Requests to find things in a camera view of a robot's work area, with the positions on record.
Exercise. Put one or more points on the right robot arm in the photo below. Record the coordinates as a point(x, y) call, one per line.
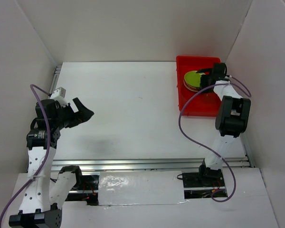
point(231, 120)

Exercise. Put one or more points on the cream plate with motifs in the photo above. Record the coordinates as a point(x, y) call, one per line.
point(191, 88)

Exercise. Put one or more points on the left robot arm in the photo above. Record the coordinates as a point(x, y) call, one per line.
point(41, 206)

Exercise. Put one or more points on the lime green plate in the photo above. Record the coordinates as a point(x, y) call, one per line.
point(192, 78)

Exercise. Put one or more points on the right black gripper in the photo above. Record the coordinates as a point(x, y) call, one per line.
point(204, 86)

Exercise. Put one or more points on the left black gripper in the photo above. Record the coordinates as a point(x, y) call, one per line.
point(83, 115)

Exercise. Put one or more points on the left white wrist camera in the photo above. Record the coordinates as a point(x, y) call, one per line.
point(59, 95)

